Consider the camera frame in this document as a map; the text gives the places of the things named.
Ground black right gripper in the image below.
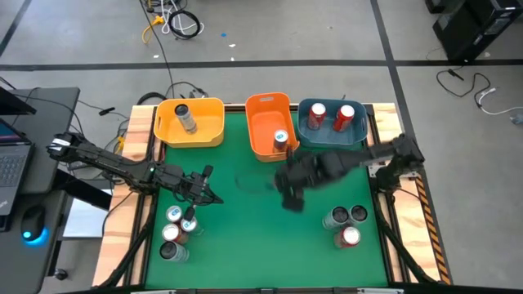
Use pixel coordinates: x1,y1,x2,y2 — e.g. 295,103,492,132
273,153,340,212

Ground black cable with plug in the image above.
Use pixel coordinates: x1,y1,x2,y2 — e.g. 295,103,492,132
165,80,210,101
435,67,492,109

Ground long black floor cable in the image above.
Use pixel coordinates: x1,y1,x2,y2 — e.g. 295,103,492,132
138,0,177,101

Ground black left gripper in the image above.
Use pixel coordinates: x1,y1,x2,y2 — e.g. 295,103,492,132
163,163,225,221

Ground black coiled floor cable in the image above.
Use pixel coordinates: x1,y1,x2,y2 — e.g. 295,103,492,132
168,9,203,41
136,91,168,106

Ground yellow floor cable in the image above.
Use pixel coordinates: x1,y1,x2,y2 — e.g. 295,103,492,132
141,15,165,45

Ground black computer mouse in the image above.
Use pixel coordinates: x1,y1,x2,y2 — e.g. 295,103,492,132
20,204,47,243

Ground yellow plastic bin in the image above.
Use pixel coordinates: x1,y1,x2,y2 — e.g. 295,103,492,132
154,96,226,149

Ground black flat monitor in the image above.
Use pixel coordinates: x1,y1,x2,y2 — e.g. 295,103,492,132
0,86,37,117

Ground open laptop computer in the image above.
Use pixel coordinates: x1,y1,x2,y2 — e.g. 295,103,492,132
0,117,36,233

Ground blue-grey plastic bin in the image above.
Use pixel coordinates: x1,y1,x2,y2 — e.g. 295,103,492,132
297,98,370,149

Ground orange plastic bin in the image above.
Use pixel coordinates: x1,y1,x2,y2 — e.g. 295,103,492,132
244,91,301,163

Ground blue silver Red Bull can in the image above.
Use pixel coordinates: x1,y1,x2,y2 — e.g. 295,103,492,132
272,129,290,154
179,216,204,237
165,205,184,224

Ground black computer tower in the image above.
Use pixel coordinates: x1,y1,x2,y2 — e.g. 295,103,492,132
431,2,502,65

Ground black side desk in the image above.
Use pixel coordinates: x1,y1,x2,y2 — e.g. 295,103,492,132
0,86,81,294

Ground white floor cable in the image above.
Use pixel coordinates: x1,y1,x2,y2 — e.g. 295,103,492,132
159,0,205,36
476,86,523,118

